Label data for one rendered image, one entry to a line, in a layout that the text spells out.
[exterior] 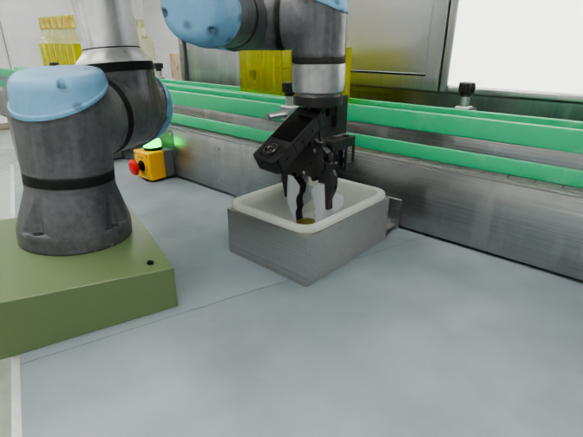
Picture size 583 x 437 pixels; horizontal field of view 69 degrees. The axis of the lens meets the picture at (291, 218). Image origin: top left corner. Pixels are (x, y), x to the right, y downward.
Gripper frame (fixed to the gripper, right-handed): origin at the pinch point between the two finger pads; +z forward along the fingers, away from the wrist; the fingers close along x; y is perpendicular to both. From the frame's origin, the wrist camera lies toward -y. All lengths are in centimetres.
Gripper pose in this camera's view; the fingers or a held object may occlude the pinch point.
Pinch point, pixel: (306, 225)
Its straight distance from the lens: 67.7
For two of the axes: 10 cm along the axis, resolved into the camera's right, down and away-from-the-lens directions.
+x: -7.5, -2.6, 6.1
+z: 0.0, 9.2, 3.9
